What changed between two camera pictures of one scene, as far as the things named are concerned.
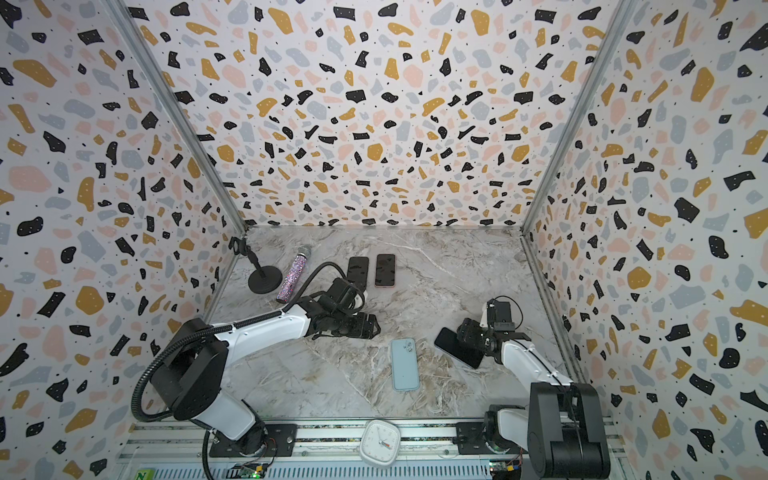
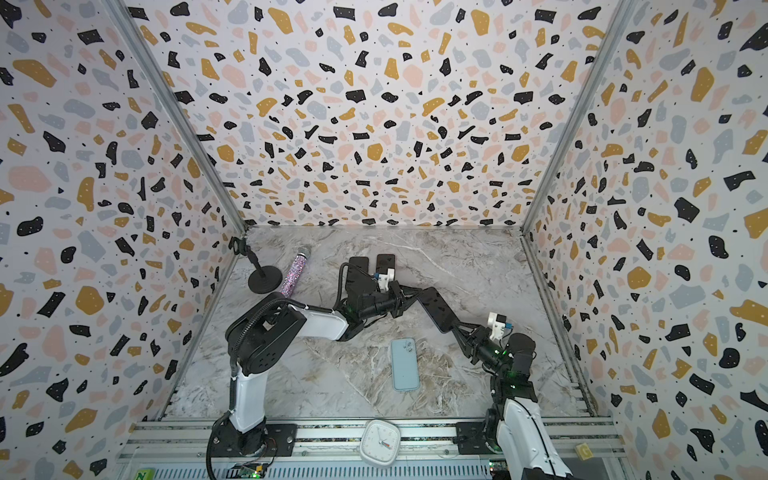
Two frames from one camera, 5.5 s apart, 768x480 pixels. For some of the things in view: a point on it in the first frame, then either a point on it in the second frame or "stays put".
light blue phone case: x=405 y=371 stays put
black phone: x=358 y=271 stays put
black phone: x=385 y=271 stays put
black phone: x=447 y=341 → x=438 y=310
